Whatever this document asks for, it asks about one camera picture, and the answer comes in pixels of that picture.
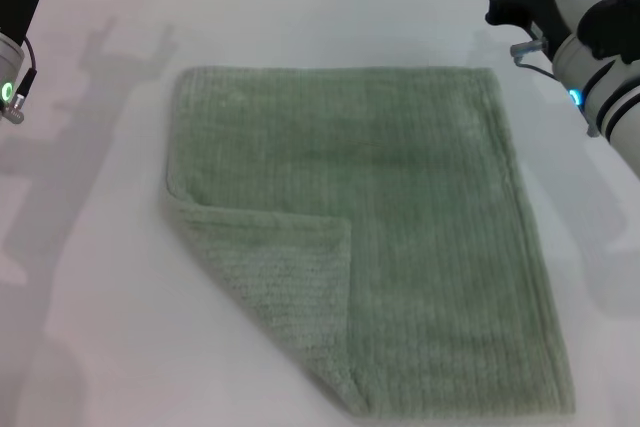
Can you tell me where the right wrist camera housing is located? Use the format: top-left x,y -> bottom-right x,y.
552,0 -> 640,66

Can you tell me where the green ribbed towel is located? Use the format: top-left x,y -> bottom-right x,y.
158,65 -> 577,421

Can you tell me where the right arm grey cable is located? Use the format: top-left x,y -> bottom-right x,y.
509,38 -> 557,81

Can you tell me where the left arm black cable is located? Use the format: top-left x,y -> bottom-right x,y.
3,38 -> 40,124

